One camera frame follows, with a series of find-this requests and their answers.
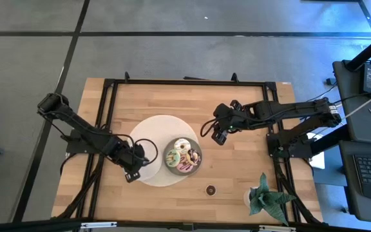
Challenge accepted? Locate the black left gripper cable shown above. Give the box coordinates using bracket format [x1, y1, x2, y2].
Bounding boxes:
[130, 137, 159, 167]

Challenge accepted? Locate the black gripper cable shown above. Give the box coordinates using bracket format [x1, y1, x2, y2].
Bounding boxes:
[200, 117, 220, 138]
[130, 137, 159, 167]

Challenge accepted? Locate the silver bracket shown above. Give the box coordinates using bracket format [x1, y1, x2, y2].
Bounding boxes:
[258, 225, 298, 232]
[80, 221, 118, 229]

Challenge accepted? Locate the black cable bundle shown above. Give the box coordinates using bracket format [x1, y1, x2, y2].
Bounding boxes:
[274, 157, 321, 225]
[58, 153, 106, 220]

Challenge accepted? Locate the grey plate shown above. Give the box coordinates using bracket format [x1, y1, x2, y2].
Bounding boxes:
[162, 137, 203, 177]

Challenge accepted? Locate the black metal table frame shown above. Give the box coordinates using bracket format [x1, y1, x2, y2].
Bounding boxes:
[56, 78, 323, 226]

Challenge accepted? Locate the white paper sheet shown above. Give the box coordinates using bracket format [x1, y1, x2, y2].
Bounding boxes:
[307, 131, 326, 170]

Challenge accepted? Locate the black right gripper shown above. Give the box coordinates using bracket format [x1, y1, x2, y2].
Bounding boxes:
[211, 100, 247, 146]

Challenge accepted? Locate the chocolate donut with white drizzle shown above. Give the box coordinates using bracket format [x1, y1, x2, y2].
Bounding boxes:
[185, 148, 202, 166]

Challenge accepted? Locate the dark grey side desk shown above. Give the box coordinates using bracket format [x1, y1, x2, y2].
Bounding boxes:
[339, 140, 371, 225]

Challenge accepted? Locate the black metal beam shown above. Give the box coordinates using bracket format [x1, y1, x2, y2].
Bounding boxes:
[310, 124, 350, 155]
[345, 27, 371, 72]

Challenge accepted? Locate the black camera rig bar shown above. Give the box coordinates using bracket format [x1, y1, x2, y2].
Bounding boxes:
[0, 218, 371, 232]

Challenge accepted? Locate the thin white rod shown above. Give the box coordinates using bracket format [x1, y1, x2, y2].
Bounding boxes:
[341, 86, 371, 121]

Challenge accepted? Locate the green plant in white pot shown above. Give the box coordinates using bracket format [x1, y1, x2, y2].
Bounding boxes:
[243, 172, 298, 226]

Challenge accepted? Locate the white glazed donut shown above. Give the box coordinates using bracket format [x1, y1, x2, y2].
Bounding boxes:
[173, 137, 192, 155]

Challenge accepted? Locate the large white round plate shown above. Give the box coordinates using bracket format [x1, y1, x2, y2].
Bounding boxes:
[124, 115, 200, 188]

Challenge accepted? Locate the black side desk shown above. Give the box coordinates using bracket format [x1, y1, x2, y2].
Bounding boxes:
[332, 59, 371, 144]

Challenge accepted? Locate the green glazed donut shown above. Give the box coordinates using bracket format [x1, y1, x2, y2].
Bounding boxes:
[165, 149, 182, 168]

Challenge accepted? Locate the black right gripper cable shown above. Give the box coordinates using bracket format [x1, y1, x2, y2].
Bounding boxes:
[200, 117, 220, 138]

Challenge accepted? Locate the pink donut with chocolate drizzle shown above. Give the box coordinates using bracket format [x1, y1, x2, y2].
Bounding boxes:
[175, 154, 198, 173]

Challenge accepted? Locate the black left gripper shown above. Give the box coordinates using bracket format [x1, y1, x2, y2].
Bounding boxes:
[114, 141, 149, 184]

